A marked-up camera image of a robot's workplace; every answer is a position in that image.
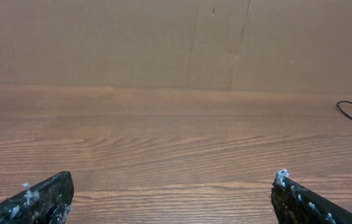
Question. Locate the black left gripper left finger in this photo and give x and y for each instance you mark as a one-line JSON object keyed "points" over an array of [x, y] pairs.
{"points": [[48, 202]]}

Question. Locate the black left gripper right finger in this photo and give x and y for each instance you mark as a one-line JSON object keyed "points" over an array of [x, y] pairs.
{"points": [[295, 204]]}

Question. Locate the cardboard back wall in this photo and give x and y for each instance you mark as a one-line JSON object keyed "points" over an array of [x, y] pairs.
{"points": [[273, 45]]}

